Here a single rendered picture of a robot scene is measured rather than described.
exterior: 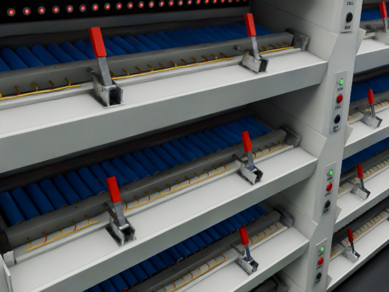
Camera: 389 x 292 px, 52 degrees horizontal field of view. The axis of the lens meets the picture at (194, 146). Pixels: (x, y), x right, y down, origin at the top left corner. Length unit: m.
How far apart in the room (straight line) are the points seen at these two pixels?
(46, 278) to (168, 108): 0.26
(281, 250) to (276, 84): 0.37
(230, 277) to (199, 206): 0.21
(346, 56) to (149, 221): 0.50
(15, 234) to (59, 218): 0.06
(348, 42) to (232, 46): 0.26
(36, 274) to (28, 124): 0.20
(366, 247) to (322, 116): 0.58
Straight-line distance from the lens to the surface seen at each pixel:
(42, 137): 0.46
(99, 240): 0.59
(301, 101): 0.85
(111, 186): 0.56
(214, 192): 0.69
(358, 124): 1.06
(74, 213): 0.59
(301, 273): 1.02
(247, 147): 0.71
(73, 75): 0.54
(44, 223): 0.58
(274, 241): 0.91
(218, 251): 0.83
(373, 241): 1.35
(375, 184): 1.23
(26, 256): 0.57
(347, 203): 1.10
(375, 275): 1.38
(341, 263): 1.22
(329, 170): 0.91
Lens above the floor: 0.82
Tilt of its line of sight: 22 degrees down
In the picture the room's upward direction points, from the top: 1 degrees counter-clockwise
